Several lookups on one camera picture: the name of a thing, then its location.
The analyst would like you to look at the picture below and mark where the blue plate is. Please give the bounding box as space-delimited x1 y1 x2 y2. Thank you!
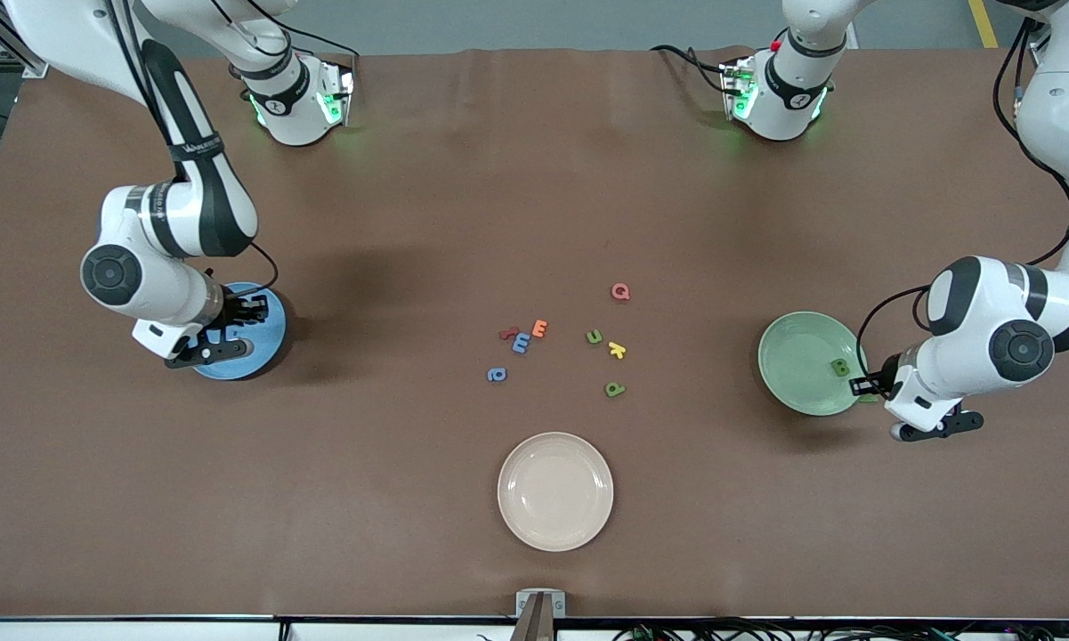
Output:
191 282 288 382

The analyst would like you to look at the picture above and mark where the green plate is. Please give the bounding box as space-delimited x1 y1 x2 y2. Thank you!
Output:
757 311 869 417

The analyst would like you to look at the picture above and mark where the brown table cover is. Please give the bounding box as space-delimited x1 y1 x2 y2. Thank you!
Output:
0 46 1069 620

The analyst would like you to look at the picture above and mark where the beige plate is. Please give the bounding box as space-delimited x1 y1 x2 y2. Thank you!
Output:
497 432 615 553

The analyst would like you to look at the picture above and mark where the yellow floor tape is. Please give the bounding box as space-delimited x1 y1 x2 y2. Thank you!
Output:
968 0 1000 48

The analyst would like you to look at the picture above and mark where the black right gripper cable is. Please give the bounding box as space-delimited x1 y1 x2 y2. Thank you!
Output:
203 240 280 299

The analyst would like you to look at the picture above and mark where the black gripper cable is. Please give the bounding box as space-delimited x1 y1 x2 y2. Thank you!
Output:
856 16 1069 379
203 240 280 299

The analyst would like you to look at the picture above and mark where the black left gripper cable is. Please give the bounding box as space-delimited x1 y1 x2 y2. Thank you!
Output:
856 16 1069 379

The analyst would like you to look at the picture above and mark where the black right arm base cable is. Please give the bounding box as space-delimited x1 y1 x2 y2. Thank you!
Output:
214 0 361 90

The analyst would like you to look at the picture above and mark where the black arm base cable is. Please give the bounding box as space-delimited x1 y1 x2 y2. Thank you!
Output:
214 0 361 90
650 43 735 97

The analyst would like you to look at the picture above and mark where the aluminium frame profile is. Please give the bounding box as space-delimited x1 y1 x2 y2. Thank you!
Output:
0 9 52 79

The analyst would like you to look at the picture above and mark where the grey metal camera bracket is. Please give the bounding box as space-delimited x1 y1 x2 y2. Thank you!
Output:
514 588 567 641

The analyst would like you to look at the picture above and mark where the black left arm base cable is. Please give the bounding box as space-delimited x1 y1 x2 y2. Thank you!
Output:
650 43 735 97

